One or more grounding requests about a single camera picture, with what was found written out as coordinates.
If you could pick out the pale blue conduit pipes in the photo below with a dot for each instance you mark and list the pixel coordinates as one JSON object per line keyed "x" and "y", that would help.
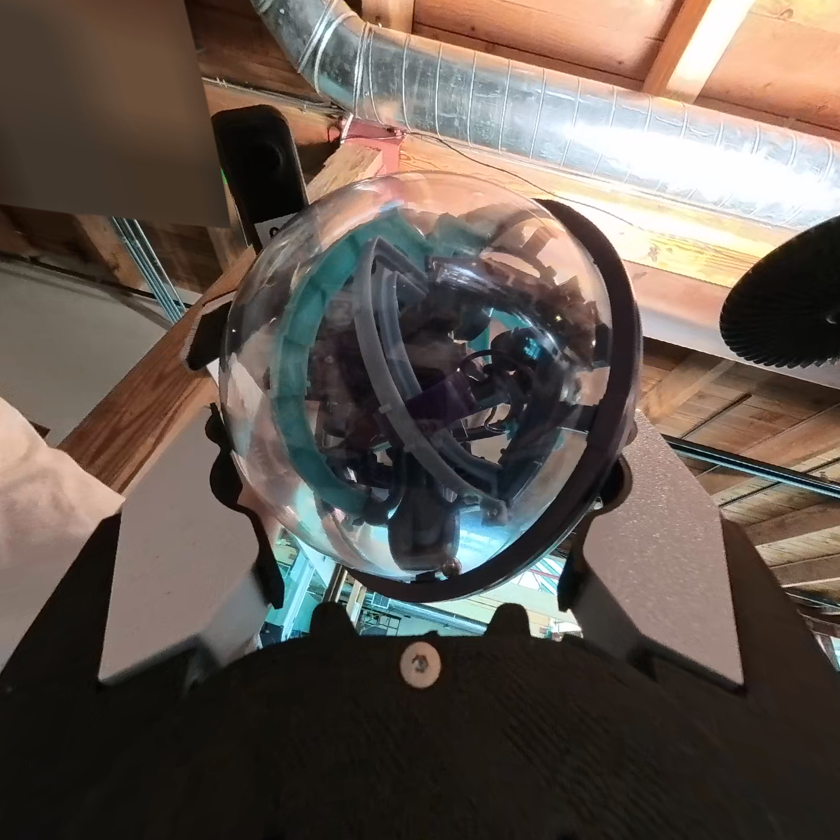
{"x": 151, "y": 269}

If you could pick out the black pleated disc lamp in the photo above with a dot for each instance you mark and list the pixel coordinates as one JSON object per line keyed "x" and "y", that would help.
{"x": 781, "y": 302}

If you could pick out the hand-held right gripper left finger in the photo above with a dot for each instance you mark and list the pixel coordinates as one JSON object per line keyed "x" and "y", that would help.
{"x": 184, "y": 558}

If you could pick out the clear maze ball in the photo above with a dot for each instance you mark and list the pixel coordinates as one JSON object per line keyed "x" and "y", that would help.
{"x": 420, "y": 367}

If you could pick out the silver metal air duct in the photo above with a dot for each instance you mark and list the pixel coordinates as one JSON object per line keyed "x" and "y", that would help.
{"x": 590, "y": 124}

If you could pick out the small steel ball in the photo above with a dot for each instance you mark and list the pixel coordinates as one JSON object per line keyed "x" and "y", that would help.
{"x": 450, "y": 567}

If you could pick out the person's left forearm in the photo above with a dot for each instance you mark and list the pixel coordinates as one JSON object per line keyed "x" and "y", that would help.
{"x": 46, "y": 512}

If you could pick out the red metal bracket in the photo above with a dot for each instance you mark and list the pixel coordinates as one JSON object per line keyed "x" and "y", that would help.
{"x": 371, "y": 141}

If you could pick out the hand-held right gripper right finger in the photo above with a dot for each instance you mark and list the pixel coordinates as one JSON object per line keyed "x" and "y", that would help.
{"x": 656, "y": 558}

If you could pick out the black ceiling rail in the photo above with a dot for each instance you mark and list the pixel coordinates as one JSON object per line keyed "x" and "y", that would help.
{"x": 754, "y": 467}

